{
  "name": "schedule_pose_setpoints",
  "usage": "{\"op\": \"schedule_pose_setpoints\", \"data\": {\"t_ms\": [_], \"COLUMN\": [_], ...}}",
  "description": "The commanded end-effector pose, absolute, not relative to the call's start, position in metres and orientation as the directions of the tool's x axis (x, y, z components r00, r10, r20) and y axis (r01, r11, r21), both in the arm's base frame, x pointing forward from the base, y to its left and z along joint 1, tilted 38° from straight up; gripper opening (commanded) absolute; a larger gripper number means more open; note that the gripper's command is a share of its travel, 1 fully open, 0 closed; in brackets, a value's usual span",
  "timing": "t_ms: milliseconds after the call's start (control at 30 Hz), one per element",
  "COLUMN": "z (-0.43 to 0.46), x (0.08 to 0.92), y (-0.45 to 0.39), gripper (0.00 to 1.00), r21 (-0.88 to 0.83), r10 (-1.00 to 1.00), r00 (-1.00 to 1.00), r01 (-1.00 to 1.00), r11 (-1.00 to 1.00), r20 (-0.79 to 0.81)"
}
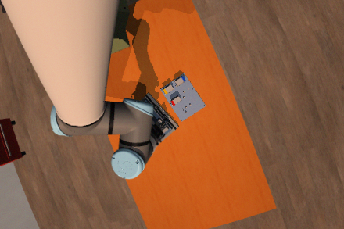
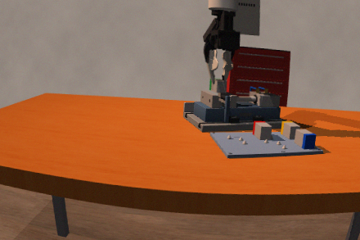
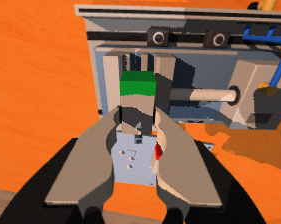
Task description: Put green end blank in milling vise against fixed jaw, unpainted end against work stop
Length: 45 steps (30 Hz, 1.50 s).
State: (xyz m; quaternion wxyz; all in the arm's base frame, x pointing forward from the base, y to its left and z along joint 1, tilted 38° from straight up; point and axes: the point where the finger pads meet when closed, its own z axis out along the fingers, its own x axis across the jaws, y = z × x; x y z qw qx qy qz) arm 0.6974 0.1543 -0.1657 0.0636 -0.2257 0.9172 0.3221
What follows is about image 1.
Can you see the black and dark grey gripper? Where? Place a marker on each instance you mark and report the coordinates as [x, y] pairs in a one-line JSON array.
[[156, 129]]

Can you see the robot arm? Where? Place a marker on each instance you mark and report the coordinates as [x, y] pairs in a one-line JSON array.
[[69, 43]]

